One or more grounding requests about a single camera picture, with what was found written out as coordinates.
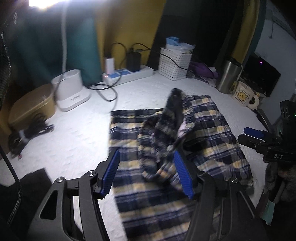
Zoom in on blue yellow plaid pants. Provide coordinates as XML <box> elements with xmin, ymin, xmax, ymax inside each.
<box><xmin>109</xmin><ymin>88</ymin><xmax>253</xmax><ymax>240</ymax></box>

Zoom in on cream cartoon mug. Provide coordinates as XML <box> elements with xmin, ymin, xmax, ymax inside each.
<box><xmin>232</xmin><ymin>81</ymin><xmax>260</xmax><ymax>110</ymax></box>

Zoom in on steel tumbler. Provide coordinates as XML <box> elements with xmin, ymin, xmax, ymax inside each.
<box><xmin>216</xmin><ymin>57</ymin><xmax>243</xmax><ymax>94</ymax></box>

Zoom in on purple cloth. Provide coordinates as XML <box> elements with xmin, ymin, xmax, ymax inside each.
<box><xmin>189</xmin><ymin>61</ymin><xmax>218</xmax><ymax>79</ymax></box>

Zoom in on white plastic lattice basket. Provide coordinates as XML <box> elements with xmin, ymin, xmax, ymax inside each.
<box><xmin>158</xmin><ymin>48</ymin><xmax>192</xmax><ymax>81</ymax></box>

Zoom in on tan plastic lidded box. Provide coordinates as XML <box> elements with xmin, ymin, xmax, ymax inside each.
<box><xmin>8</xmin><ymin>84</ymin><xmax>56</xmax><ymax>130</ymax></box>

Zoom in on blue tissue pack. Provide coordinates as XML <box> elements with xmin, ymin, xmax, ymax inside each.
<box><xmin>166</xmin><ymin>37</ymin><xmax>195</xmax><ymax>52</ymax></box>

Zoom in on white desk lamp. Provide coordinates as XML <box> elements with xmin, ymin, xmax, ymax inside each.
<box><xmin>25</xmin><ymin>1</ymin><xmax>98</xmax><ymax>111</ymax></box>

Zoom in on black power adapter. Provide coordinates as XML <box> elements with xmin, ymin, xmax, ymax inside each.
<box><xmin>126</xmin><ymin>48</ymin><xmax>141</xmax><ymax>72</ymax></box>

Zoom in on white power strip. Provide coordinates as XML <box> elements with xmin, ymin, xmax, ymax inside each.
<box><xmin>102</xmin><ymin>65</ymin><xmax>154</xmax><ymax>86</ymax></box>

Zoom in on white USB charger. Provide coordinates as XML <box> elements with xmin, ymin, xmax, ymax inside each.
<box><xmin>104</xmin><ymin>57</ymin><xmax>115</xmax><ymax>75</ymax></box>

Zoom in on black braided cable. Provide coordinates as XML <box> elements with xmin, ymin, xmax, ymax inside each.
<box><xmin>0</xmin><ymin>146</ymin><xmax>23</xmax><ymax>227</ymax></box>

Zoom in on bundled black cable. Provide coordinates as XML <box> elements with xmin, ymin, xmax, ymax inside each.
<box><xmin>7</xmin><ymin>114</ymin><xmax>55</xmax><ymax>156</ymax></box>

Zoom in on black lamp power cable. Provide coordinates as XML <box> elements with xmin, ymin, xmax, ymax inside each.
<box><xmin>89</xmin><ymin>74</ymin><xmax>122</xmax><ymax>102</ymax></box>

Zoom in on black adapter cable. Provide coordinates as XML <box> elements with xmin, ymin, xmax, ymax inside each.
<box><xmin>131</xmin><ymin>43</ymin><xmax>191</xmax><ymax>70</ymax></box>

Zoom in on black charger cable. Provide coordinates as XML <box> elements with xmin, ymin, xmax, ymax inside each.
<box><xmin>110</xmin><ymin>42</ymin><xmax>128</xmax><ymax>70</ymax></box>

